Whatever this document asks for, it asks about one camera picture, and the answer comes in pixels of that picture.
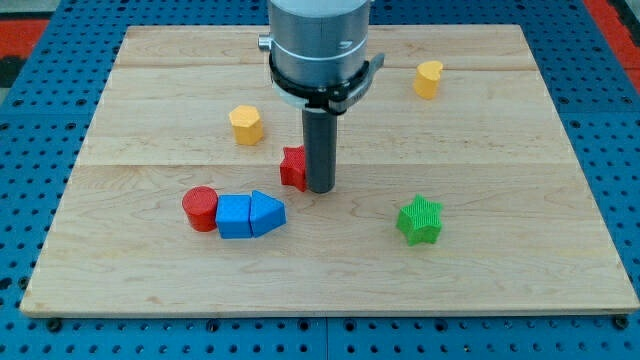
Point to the red star block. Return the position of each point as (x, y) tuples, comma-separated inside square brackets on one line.
[(293, 168)]

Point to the yellow heart block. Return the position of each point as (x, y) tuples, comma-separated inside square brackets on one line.
[(427, 79)]

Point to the red cylinder block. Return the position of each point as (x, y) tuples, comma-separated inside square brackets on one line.
[(200, 206)]

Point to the yellow hexagon block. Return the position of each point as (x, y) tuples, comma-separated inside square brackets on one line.
[(247, 125)]

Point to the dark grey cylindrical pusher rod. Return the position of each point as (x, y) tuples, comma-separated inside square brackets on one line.
[(320, 137)]

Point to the blue triangle block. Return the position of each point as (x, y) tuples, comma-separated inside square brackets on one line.
[(266, 213)]

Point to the wooden board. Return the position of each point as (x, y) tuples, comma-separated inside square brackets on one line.
[(521, 233)]

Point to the green star block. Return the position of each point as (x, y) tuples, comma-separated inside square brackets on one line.
[(420, 221)]

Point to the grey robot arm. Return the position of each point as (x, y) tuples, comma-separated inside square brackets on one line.
[(317, 59)]

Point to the blue cube block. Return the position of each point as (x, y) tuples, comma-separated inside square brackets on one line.
[(233, 216)]

